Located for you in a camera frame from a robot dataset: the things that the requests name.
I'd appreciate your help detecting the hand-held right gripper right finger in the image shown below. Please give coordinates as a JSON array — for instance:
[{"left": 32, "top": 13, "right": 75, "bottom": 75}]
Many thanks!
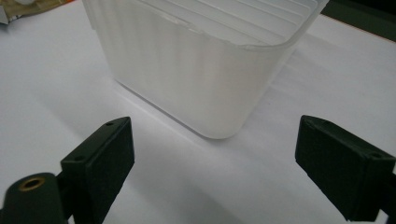
[{"left": 294, "top": 114, "right": 396, "bottom": 222}]

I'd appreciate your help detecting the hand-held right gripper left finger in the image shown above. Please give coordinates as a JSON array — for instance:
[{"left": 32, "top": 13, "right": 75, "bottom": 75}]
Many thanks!
[{"left": 60, "top": 116, "right": 135, "bottom": 224}]

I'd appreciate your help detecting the translucent white plastic bin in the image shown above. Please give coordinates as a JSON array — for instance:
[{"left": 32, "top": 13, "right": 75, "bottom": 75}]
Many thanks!
[{"left": 81, "top": 0, "right": 330, "bottom": 140}]

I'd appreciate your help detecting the brown crumpled wrapper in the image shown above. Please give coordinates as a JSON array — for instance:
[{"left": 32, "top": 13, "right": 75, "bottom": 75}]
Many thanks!
[{"left": 0, "top": 0, "right": 76, "bottom": 25}]

